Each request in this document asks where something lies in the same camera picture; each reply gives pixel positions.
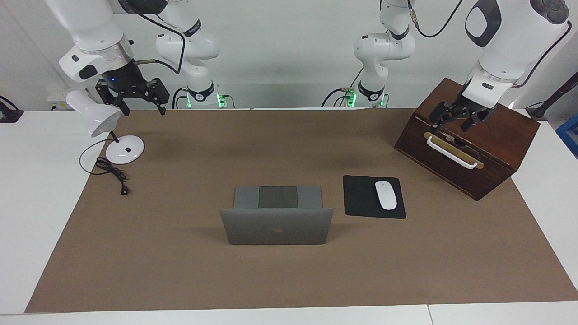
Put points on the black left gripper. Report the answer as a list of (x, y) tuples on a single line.
[(474, 113)]

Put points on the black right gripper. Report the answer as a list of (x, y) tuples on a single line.
[(124, 81)]

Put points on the grey aluminium laptop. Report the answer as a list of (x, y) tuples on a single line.
[(275, 225)]

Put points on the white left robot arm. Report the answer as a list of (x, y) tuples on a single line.
[(510, 40)]

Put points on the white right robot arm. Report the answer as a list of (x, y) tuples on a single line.
[(86, 22)]

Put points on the white desk lamp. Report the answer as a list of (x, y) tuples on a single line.
[(95, 113)]

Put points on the dark brown wooden box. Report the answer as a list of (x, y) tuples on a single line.
[(510, 137)]

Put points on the white computer mouse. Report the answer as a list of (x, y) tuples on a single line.
[(386, 195)]

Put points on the black stand pole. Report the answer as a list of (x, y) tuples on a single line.
[(560, 92)]

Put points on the blue crate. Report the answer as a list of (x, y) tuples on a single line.
[(570, 135)]

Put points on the black mouse pad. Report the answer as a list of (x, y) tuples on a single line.
[(359, 198)]

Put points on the brown table mat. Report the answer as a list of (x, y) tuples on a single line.
[(180, 271)]

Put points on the white wall socket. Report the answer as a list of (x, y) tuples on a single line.
[(56, 97)]

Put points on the black clamp mount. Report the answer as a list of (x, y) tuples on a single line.
[(9, 115)]

